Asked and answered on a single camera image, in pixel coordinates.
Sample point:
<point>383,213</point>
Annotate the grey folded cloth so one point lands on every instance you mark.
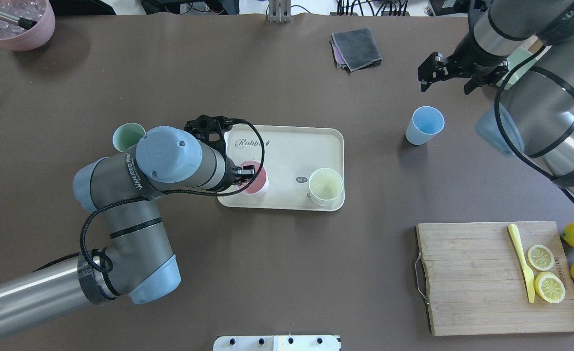
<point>355,49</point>

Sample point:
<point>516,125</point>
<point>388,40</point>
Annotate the wooden cutting board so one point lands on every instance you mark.
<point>474,284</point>

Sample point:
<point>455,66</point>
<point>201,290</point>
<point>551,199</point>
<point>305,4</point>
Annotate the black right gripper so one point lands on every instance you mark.
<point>468,57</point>

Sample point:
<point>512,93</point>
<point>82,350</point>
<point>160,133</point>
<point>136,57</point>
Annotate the metal muddler stick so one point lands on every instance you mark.
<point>14,20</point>

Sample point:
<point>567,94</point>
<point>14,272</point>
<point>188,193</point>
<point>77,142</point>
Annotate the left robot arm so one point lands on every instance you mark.
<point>123,244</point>

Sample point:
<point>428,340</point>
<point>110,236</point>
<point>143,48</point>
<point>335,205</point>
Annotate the pink cup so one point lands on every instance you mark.
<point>261,183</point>

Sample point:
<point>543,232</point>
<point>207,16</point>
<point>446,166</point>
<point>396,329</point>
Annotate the yellow plastic knife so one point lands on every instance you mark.
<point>528,274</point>

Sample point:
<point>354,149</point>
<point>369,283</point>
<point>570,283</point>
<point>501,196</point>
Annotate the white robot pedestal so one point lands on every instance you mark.
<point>307,342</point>

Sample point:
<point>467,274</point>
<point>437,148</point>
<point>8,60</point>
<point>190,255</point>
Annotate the cream yellow cup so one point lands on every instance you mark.
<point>325,185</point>

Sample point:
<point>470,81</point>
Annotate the pink bowl with ice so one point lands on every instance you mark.
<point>16,38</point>

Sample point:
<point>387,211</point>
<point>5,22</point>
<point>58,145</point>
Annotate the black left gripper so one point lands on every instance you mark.
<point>231,179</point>

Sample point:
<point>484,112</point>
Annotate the green cup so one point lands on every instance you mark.
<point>127,135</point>

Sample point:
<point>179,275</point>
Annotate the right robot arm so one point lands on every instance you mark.
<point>533,118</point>

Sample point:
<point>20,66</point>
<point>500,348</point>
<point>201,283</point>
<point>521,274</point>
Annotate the blue cup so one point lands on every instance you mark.
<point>425,123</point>

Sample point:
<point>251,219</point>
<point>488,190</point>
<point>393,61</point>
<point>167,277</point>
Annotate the cream rabbit tray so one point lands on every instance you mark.
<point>290,155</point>

